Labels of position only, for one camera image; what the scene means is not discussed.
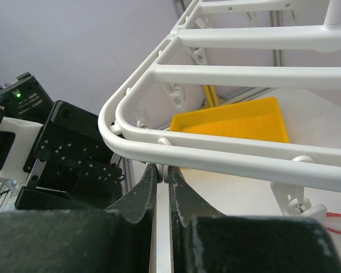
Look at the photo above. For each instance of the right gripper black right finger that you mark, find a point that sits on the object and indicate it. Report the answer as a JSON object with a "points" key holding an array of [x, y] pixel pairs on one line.
{"points": [[205, 240]]}

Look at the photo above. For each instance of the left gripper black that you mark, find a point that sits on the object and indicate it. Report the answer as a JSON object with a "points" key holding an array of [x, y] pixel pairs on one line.
{"points": [[73, 167]]}

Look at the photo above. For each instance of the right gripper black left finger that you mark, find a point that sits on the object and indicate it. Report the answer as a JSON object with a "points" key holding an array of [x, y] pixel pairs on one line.
{"points": [[118, 239]]}

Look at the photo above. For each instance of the white hanger clip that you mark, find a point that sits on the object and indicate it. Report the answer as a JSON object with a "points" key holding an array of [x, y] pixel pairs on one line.
{"points": [[162, 171]]}

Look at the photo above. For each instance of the white plastic clip hanger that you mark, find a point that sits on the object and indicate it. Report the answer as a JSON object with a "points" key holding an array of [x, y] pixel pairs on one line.
{"points": [[179, 60]]}

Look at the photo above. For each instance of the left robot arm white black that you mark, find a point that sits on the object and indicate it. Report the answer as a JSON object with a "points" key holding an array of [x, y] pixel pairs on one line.
{"points": [[27, 100]]}

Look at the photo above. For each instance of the yellow plastic tray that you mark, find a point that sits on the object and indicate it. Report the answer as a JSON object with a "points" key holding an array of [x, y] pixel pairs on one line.
{"points": [[257, 120]]}

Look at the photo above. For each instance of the white sock red trim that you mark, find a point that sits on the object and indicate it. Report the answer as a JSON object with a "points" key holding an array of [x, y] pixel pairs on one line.
{"points": [[333, 222]]}

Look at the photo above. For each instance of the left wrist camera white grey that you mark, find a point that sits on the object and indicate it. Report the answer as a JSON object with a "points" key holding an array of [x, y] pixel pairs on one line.
{"points": [[17, 137]]}

